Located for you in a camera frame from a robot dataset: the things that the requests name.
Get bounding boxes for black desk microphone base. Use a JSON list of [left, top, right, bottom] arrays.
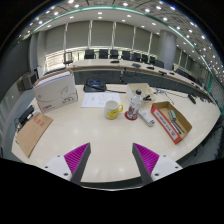
[[187, 93, 198, 105]]

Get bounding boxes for dark pen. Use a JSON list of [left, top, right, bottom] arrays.
[[174, 119, 186, 134], [170, 119, 181, 135]]

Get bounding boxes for clear bottle with printed label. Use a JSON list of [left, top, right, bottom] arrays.
[[126, 88, 143, 120]]

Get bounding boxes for black power strip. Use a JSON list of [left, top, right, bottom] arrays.
[[16, 104, 35, 126]]

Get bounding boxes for grey box monitor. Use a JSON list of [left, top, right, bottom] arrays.
[[20, 71, 39, 91]]

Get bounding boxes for white and yellow mug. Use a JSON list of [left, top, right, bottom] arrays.
[[103, 99, 124, 120]]

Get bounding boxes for row of black office chairs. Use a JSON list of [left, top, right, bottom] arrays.
[[83, 48, 166, 69]]

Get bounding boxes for black desk phone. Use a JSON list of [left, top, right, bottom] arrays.
[[83, 78, 108, 93]]

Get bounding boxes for flat brown cardboard sheet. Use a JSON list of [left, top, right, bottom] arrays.
[[14, 112, 54, 159]]

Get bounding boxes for white open organizer box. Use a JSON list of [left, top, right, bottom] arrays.
[[125, 82, 156, 105]]

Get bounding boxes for group of round ceiling lights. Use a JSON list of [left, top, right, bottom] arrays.
[[23, 0, 224, 73]]

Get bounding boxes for grey-green eraser block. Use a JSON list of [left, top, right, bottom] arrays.
[[168, 109, 178, 122]]

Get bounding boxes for white remote control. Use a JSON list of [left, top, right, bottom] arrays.
[[138, 108, 156, 128]]

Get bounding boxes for white cardboard carton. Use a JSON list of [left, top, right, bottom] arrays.
[[33, 69, 79, 114]]

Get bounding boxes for white printed paper sheet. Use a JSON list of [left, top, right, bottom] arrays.
[[80, 92, 123, 109]]

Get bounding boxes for red-sided open cardboard box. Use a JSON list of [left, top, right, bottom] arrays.
[[150, 101, 193, 145]]

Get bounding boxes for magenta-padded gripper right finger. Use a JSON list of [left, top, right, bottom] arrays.
[[132, 143, 184, 186]]

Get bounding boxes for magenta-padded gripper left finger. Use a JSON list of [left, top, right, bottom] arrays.
[[42, 142, 92, 186]]

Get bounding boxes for flat round red coaster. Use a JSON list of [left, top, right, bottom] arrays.
[[124, 110, 139, 122]]

